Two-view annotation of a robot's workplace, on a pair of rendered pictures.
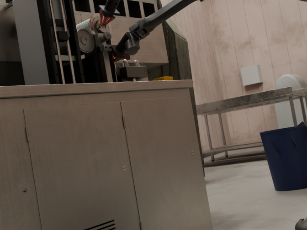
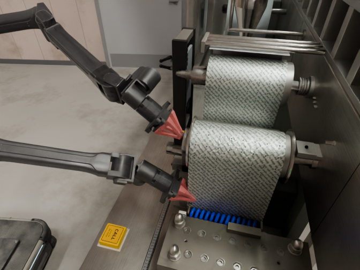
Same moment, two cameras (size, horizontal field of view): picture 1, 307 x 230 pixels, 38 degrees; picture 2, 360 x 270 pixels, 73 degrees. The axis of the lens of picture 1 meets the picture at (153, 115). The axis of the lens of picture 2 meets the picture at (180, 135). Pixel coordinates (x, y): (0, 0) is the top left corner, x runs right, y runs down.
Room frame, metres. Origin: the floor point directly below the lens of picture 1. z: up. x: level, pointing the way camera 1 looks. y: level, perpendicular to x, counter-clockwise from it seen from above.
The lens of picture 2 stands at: (2.77, -0.09, 1.70)
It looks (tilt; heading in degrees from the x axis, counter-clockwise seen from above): 39 degrees down; 151
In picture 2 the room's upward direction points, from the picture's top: straight up
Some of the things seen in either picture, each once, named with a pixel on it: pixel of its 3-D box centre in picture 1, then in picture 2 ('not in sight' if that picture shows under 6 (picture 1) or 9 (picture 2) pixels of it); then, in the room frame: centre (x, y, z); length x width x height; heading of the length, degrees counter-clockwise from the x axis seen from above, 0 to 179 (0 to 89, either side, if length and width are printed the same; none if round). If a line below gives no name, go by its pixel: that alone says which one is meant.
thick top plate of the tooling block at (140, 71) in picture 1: (113, 79); (233, 257); (2.56, 0.20, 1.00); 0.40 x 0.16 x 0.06; 47
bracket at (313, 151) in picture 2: not in sight; (308, 149); (2.52, 0.42, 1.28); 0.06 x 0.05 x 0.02; 47
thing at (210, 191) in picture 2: (99, 59); (226, 197); (2.45, 0.24, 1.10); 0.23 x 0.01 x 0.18; 47
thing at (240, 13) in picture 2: not in sight; (240, 66); (1.86, 0.77, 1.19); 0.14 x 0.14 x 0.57
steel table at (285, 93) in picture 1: (241, 129); not in sight; (7.05, -1.33, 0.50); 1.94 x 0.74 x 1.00; 59
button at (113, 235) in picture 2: (163, 80); (113, 235); (2.28, -0.08, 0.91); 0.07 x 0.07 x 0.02; 47
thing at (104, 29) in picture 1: (102, 26); (187, 140); (2.31, 0.19, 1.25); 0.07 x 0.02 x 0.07; 137
